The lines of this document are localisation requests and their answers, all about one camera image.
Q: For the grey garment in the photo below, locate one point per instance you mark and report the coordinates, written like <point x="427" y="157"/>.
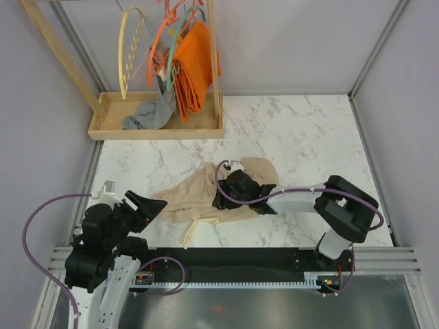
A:
<point x="153" y="115"/>

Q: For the orange plastic hanger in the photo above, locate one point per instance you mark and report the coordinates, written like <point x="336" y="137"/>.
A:
<point x="156" y="59"/>

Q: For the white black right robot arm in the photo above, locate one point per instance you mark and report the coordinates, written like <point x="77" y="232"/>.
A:
<point x="349" y="212"/>

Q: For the orange cloth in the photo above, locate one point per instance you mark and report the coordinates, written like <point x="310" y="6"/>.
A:
<point x="193" y="57"/>

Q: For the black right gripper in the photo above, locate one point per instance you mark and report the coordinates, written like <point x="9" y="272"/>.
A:
<point x="220" y="203"/>

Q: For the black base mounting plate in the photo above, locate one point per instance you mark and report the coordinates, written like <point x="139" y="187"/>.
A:
<point x="212" y="265"/>

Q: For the teal plastic hanger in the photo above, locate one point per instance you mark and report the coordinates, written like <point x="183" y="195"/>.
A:
<point x="172" y="49"/>

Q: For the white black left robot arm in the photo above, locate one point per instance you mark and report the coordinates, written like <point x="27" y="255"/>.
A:
<point x="106" y="256"/>

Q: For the beige trousers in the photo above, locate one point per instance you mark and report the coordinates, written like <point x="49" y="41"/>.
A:
<point x="191" y="200"/>

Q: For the wooden clothes rack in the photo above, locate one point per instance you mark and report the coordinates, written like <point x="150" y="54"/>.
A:
<point x="109" y="109"/>

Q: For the grey slotted cable duct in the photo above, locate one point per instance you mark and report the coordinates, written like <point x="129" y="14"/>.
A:
<point x="141" y="282"/>

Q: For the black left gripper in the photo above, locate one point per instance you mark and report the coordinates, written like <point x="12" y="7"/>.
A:
<point x="149" y="208"/>

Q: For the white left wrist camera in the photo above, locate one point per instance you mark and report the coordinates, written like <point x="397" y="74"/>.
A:
<point x="106" y="194"/>

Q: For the pink thin hanger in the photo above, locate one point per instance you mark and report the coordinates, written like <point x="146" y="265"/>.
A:
<point x="141" y="70"/>

